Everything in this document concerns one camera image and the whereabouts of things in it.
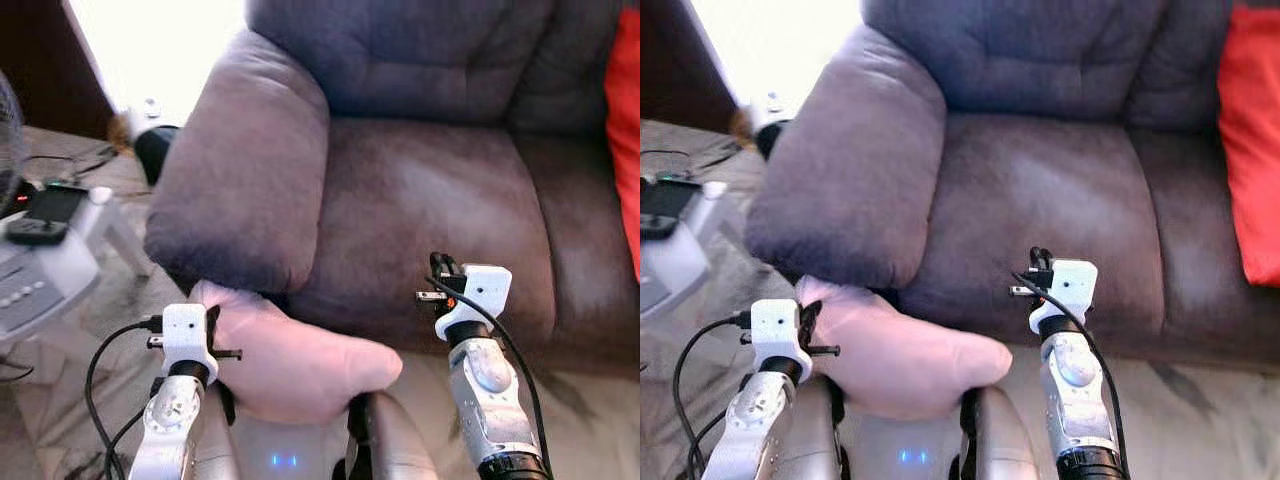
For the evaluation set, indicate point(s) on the pale pink pillow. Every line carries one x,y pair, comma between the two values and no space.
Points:
300,355
900,355

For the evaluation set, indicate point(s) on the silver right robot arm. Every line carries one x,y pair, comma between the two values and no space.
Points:
490,400
1078,400

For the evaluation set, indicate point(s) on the grey-brown fabric sofa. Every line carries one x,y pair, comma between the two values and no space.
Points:
420,190
1030,190

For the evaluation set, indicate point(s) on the black round floor object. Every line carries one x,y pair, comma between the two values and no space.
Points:
155,150
772,138

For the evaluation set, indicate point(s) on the red pillow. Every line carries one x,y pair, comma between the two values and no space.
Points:
625,120
1255,150

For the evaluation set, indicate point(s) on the silver robot torso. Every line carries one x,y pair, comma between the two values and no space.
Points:
290,450
905,450

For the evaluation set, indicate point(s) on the black electronic device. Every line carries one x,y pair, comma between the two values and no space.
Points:
660,200
50,205

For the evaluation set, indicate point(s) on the dark standing fan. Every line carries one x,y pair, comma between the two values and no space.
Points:
8,140

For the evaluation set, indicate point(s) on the dark brown wooden door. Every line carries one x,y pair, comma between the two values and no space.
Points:
45,55
680,55

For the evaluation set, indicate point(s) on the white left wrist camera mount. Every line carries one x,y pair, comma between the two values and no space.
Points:
775,325
184,328

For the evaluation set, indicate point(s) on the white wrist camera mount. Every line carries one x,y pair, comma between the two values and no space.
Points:
485,290
1070,285
184,328
775,325

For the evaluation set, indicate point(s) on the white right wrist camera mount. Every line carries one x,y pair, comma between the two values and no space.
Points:
1070,285
485,290

